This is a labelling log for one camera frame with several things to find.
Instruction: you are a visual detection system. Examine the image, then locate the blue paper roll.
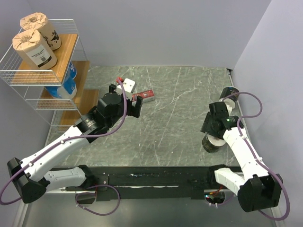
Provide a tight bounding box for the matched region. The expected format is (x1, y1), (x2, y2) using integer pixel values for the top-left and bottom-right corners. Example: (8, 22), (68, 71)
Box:
(64, 61), (77, 82)
(45, 78), (77, 99)

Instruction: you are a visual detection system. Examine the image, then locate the white wire wooden shelf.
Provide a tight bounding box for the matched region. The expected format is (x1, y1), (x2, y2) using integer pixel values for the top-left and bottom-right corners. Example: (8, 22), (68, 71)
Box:
(0, 19), (99, 132)

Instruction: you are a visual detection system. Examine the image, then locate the red toothpaste box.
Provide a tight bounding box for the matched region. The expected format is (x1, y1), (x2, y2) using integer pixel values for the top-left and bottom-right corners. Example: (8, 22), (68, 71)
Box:
(132, 89), (155, 103)

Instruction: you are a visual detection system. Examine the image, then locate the brown roll with cartoon print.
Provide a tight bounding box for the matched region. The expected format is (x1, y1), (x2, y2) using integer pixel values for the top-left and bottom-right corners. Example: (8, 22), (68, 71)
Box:
(20, 12), (62, 50)

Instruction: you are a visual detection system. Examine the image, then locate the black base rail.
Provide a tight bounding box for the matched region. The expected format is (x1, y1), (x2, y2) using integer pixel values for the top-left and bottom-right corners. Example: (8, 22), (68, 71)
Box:
(90, 166), (227, 200)

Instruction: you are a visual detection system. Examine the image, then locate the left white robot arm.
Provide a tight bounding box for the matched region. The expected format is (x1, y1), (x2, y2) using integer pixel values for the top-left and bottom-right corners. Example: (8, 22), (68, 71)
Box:
(7, 79), (143, 204)

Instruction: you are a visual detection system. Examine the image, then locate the black paper roll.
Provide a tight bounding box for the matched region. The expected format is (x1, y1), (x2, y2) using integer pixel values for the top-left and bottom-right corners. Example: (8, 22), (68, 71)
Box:
(202, 133), (226, 153)
(219, 86), (239, 110)

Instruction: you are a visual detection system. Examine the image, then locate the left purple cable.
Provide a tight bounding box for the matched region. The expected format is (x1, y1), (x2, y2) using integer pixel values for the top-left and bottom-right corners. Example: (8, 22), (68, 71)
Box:
(0, 80), (127, 205)

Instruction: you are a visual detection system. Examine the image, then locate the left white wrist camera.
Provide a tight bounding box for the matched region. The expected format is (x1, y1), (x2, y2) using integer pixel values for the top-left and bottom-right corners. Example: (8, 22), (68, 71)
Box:
(116, 77), (137, 100)

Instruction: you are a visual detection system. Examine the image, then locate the brown roll with label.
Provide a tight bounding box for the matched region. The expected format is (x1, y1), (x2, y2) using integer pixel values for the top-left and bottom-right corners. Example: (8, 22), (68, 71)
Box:
(12, 29), (57, 70)

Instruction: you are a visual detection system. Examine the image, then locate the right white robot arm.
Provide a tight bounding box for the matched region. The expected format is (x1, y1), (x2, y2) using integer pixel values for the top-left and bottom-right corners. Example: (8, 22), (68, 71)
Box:
(201, 101), (282, 212)

